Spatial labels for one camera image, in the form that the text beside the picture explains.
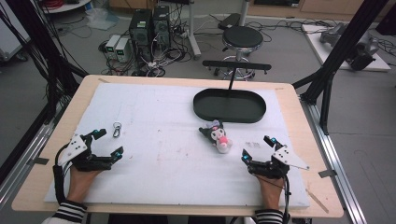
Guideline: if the white power supply unit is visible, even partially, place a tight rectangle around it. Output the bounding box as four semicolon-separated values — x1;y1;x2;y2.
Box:
105;34;122;61
114;37;132;63

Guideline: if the black and grey device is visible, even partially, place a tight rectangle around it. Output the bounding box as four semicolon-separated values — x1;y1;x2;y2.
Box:
348;30;381;72

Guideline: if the clear plastic bag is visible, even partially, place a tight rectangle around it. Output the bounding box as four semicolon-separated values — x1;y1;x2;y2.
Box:
85;7;120;32

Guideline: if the person's left hand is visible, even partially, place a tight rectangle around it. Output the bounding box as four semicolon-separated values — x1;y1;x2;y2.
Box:
66;165;103;205

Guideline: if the white round table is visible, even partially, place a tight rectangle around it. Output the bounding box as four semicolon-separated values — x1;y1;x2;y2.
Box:
39;0;92;14

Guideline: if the black flat case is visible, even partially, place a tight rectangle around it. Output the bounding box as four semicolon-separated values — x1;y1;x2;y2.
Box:
217;12;242;31

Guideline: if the black round stool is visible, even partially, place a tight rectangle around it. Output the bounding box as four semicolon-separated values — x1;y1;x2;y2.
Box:
213;25;265;81

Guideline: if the aluminium rail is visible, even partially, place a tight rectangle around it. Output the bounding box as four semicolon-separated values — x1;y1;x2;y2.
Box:
0;95;73;207
299;95;369;224

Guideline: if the right hand-held gripper black cable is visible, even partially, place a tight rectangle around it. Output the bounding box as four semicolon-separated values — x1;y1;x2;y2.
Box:
280;173;292;224

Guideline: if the hand-held gripper black cable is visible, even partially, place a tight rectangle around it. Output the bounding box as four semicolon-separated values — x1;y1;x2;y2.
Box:
280;173;292;224
51;142;73;205

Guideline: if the white foam mat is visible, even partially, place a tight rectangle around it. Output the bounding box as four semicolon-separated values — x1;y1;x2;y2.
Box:
44;81;311;209

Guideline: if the black computer tower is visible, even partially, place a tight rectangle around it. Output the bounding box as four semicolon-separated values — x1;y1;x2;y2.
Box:
151;5;172;49
128;8;154;63

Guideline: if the grey tape strip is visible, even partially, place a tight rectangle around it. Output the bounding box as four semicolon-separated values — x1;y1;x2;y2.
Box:
25;156;50;167
318;169;338;179

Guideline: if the left hand-held gripper black cable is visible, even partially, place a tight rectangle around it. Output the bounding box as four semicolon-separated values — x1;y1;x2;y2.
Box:
51;142;73;205

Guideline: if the person's right hand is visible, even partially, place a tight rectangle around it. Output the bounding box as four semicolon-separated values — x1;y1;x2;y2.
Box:
253;174;286;211

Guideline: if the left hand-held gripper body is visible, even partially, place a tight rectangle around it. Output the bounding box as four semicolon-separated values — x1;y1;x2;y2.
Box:
57;133;114;173

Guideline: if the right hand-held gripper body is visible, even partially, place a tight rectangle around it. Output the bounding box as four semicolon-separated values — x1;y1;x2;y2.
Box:
247;145;311;180

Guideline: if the white stand leg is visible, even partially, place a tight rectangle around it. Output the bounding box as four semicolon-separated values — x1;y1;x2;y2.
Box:
186;0;203;61

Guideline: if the thin wooden stick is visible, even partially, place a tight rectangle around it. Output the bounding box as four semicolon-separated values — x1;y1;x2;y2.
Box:
305;188;331;215

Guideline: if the silver keyring clasp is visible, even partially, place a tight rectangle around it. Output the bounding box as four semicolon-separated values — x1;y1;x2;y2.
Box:
112;121;122;139

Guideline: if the black frame post with cables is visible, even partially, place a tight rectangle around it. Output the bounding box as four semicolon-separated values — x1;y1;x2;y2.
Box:
0;0;89;126

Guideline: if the black and pink plush toy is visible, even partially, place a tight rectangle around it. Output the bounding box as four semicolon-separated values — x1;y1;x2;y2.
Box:
198;119;233;155

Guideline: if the white floor board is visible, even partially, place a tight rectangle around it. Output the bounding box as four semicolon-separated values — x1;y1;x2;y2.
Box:
301;23;392;73

